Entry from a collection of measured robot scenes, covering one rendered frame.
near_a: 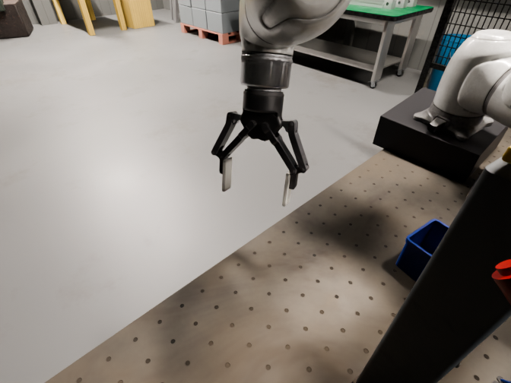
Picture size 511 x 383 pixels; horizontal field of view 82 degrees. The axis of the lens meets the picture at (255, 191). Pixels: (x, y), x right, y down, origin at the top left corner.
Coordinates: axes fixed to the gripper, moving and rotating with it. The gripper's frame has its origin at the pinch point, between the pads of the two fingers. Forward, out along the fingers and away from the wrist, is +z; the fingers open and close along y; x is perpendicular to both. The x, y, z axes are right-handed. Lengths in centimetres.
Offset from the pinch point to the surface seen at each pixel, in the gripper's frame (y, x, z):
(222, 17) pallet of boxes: 242, -419, -97
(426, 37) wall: -52, -411, -78
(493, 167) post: -28.9, 27.4, -18.2
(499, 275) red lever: -28.4, 35.7, -14.1
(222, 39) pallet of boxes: 244, -426, -66
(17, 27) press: 600, -328, -60
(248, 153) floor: 69, -156, 38
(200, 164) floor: 96, -129, 45
